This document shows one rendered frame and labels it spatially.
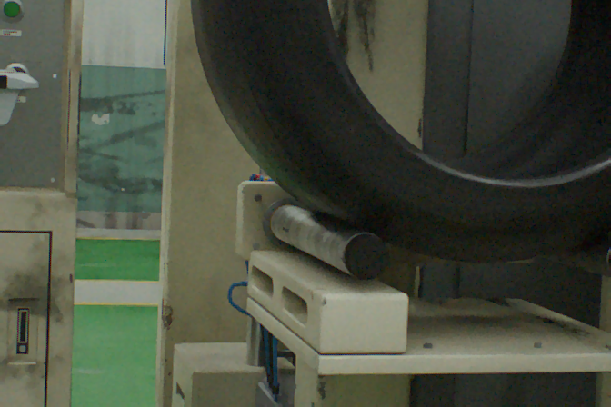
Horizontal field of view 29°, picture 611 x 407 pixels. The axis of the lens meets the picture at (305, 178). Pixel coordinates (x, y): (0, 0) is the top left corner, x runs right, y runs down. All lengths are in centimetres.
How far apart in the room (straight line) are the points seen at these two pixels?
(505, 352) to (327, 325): 19
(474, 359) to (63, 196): 83
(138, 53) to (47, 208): 854
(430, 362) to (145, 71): 916
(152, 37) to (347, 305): 926
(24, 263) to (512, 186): 89
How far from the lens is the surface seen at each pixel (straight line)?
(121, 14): 1034
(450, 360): 117
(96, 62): 1026
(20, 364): 184
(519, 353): 121
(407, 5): 153
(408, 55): 152
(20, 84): 137
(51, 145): 186
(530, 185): 116
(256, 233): 145
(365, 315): 114
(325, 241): 120
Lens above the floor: 103
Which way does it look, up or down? 3 degrees down
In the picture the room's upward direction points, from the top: 2 degrees clockwise
